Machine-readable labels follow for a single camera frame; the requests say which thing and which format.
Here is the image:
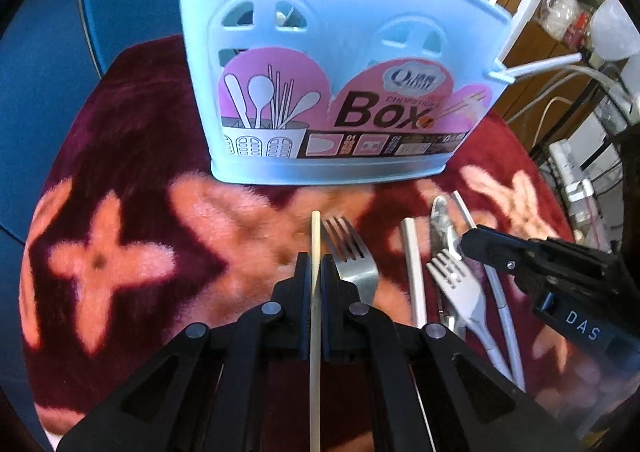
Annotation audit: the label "steel fork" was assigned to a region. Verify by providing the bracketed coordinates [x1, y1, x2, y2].
[321, 216, 379, 307]

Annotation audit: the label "grey cable bundle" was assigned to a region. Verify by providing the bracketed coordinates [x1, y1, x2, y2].
[510, 64, 631, 147]

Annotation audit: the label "red patterned blanket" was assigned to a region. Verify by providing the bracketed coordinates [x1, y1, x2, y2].
[20, 32, 640, 452]

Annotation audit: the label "steel knife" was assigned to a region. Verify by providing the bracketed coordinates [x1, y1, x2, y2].
[429, 196, 468, 337]

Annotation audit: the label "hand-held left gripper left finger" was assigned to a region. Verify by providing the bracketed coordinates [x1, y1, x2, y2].
[55, 252, 313, 452]

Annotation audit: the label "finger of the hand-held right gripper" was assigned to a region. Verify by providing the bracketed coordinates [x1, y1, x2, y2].
[467, 226, 622, 273]
[460, 237, 601, 299]

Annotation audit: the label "blue kitchen counter cabinets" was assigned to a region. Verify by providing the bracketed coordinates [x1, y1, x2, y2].
[0, 0, 191, 257]

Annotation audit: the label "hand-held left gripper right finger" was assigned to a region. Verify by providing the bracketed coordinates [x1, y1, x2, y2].
[321, 253, 568, 452]

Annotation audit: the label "wooden shelf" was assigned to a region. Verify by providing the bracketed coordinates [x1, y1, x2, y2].
[530, 0, 616, 57]

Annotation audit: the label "white power strip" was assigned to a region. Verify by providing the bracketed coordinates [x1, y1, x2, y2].
[547, 139, 601, 233]

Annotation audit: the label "wooden chopstick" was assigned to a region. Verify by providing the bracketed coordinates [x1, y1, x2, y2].
[307, 211, 322, 452]

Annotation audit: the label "light blue utensil box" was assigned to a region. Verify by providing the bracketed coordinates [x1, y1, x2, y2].
[171, 0, 516, 185]

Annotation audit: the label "white plastic bag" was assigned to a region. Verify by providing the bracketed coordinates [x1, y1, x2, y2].
[590, 0, 640, 77]

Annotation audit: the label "white straw utensil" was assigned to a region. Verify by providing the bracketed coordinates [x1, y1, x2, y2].
[450, 190, 527, 392]

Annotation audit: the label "white fork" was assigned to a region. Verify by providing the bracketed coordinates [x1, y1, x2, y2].
[426, 248, 513, 380]

